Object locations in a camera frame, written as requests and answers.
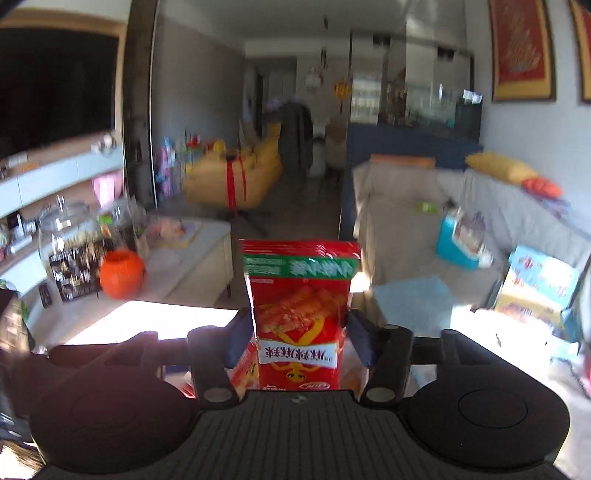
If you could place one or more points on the yellow pillow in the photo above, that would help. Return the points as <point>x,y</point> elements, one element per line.
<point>500,167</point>

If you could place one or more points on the glass fish tank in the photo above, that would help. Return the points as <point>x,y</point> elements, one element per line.
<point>445,112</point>

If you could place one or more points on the black plum snack box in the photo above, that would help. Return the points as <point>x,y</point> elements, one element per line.
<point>75,270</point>

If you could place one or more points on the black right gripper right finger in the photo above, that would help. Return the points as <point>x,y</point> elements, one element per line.
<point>386,352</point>

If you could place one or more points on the blue toy case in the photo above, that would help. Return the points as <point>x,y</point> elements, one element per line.
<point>461,240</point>

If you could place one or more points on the red framed wall picture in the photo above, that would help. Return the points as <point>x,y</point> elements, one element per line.
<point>522,50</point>

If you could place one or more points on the yellow red snack packet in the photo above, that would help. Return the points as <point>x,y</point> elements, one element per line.
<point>245,375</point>

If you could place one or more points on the grey sofa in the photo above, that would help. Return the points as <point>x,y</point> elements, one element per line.
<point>399,210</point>

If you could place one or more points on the glass jar with lid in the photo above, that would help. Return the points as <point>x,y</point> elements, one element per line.
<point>61,225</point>

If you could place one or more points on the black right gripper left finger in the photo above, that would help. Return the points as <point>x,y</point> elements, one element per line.
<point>213,350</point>

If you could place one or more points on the orange plush toy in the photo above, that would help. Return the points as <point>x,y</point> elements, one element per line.
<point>542,187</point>

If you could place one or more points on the red shrimp stick snack bag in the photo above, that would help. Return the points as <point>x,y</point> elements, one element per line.
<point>300,292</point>

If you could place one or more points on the yellow armchair with red ribbon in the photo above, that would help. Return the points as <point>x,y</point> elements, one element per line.
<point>238,184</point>

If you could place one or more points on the orange pumpkin bucket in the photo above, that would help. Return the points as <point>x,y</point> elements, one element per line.
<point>121,274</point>

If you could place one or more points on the black television screen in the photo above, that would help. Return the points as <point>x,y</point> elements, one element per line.
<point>55,85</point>

